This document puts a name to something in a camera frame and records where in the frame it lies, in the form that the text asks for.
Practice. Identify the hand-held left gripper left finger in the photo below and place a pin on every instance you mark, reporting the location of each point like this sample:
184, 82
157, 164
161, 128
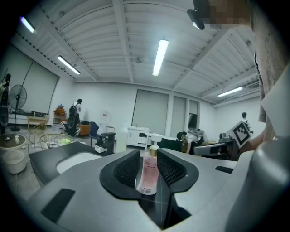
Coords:
79, 204

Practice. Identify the ceiling tube light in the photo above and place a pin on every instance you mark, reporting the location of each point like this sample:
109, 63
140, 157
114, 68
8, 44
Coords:
27, 24
230, 91
68, 64
160, 56

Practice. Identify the round beige side table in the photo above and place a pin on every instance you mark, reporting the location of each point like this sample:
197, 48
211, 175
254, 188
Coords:
13, 145

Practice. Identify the yellow green cloth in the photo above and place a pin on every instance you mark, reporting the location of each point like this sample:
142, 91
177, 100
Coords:
65, 141

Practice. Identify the person's right forearm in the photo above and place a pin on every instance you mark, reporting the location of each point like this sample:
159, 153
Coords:
256, 141

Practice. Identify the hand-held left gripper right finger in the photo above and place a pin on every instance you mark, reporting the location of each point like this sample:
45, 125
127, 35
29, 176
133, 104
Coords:
204, 181

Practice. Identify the pink pump bottle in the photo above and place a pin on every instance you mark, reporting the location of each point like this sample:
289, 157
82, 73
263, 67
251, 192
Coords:
148, 172

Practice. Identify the orange stacked cushions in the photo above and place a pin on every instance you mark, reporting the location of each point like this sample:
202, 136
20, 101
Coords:
60, 111

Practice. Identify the black vanity cabinet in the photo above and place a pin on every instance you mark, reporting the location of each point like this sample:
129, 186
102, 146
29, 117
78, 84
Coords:
45, 158

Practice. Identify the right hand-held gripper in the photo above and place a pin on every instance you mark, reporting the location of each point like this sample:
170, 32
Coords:
240, 134

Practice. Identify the black standing fan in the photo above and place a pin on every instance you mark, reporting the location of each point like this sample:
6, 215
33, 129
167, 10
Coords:
17, 97

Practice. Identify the person's head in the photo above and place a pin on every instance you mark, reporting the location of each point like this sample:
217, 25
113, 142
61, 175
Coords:
228, 13

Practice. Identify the black head camera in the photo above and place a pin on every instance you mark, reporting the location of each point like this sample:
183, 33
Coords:
196, 15

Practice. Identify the person's brown printed t-shirt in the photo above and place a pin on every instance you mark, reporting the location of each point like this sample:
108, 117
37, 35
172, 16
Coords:
269, 45

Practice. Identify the white vanity cabinet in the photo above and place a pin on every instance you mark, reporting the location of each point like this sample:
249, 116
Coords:
136, 136

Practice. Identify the white round bucket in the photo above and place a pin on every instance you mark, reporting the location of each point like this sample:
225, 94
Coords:
14, 163

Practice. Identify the blue chair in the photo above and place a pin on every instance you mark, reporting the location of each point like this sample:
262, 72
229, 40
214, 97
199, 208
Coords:
94, 130

